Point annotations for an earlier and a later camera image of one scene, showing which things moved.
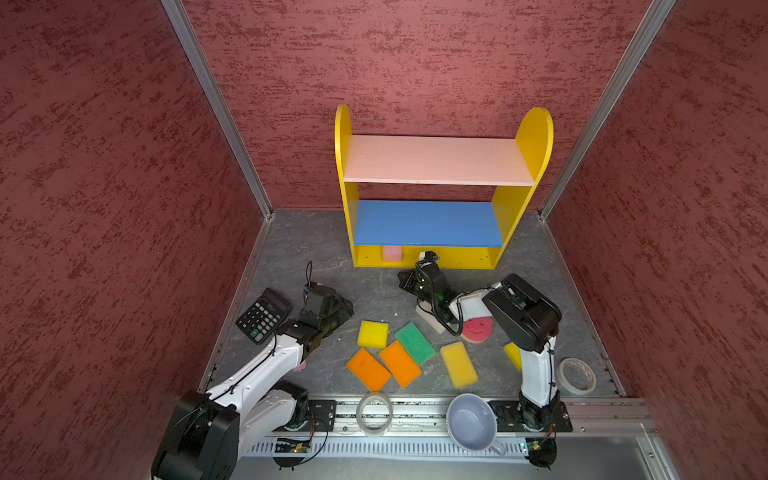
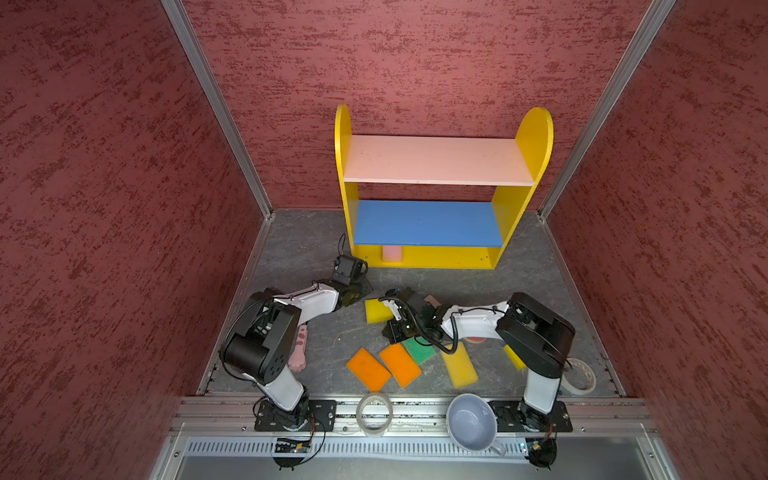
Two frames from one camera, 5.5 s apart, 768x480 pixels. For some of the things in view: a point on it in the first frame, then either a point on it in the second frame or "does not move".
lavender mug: (472, 425) does not move
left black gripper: (344, 310) -> (366, 288)
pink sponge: (392, 253) does not move
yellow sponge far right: (514, 352) does not move
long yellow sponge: (459, 365) does not move
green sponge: (416, 344) does not move
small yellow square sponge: (373, 334) -> (377, 312)
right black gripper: (407, 284) -> (395, 335)
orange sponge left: (368, 370) does not move
